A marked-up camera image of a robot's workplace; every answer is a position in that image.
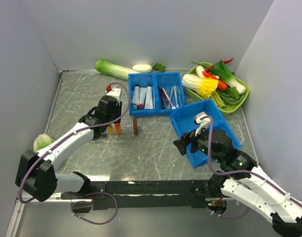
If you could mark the red chili pepper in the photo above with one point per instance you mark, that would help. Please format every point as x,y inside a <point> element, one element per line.
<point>218,64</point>

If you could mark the orange carrot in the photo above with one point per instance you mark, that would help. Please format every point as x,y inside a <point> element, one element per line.
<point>221,85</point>

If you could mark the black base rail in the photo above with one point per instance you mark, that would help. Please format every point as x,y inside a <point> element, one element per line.
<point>147,194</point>

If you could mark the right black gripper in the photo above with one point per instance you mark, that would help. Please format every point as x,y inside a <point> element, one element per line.
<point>187,138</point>

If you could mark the small green cabbage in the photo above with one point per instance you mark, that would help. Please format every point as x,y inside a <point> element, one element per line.
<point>42,141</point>

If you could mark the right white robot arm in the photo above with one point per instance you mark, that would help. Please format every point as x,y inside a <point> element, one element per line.
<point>242,179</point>

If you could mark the bok choy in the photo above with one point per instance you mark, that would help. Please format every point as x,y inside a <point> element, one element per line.
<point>226,76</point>

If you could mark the green vegetable tray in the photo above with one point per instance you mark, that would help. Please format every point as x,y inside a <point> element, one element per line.
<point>230,90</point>

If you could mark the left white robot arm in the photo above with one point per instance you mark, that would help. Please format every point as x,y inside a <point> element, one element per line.
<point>36,173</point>

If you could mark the orange toothpaste tube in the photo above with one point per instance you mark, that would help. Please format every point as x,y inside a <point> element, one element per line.
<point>118,128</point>

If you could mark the white toothpaste tube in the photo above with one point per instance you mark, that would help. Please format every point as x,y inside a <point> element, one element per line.
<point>136,95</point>

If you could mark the yellow toothpaste tube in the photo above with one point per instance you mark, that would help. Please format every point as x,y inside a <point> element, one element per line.
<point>111,129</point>

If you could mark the long green napa cabbage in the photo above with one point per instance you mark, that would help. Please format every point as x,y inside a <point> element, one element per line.
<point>109,69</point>

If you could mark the yellow white cabbage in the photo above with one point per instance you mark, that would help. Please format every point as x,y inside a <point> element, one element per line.
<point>203,86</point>

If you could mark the white toothbrush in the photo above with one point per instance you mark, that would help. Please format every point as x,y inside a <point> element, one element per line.
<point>173,95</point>

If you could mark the white radish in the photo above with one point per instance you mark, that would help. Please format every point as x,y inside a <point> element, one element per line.
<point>142,68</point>

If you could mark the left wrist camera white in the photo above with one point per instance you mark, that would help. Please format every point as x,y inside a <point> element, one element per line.
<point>114,92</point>

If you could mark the red toothbrush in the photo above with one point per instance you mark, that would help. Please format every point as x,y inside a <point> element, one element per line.
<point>164,94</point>

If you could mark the green beans bundle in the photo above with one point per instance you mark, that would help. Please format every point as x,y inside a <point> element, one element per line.
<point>222,99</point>

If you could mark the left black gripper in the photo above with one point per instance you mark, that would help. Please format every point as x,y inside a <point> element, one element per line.
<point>118,108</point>

